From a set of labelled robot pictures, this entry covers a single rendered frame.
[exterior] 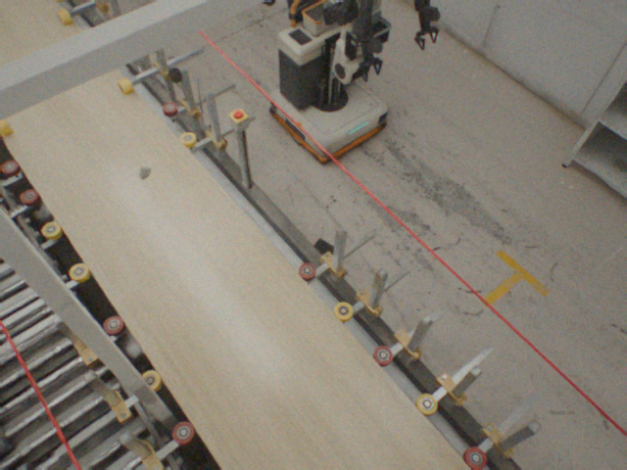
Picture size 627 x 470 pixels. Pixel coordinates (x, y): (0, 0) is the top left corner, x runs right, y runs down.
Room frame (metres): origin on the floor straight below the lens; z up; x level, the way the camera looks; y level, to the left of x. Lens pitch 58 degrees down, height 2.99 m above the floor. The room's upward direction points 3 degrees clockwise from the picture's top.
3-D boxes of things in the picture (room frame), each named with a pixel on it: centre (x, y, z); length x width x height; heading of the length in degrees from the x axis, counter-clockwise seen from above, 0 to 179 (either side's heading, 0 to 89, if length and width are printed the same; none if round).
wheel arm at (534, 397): (0.50, -0.79, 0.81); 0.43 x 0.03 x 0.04; 131
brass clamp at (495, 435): (0.45, -0.76, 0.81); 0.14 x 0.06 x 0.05; 41
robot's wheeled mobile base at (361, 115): (2.88, -0.07, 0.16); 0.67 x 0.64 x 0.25; 41
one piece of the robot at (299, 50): (2.95, -0.01, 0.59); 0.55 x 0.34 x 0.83; 131
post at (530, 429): (0.43, -0.78, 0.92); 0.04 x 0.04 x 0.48; 41
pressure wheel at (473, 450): (0.37, -0.64, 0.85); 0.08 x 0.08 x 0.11
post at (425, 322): (0.81, -0.45, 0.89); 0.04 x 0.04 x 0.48; 41
